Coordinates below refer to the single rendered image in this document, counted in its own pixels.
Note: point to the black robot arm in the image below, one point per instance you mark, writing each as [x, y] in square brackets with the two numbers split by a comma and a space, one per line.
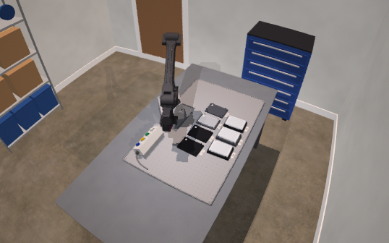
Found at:
[169, 101]

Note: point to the white operator button panel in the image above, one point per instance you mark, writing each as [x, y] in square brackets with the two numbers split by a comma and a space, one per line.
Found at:
[148, 142]

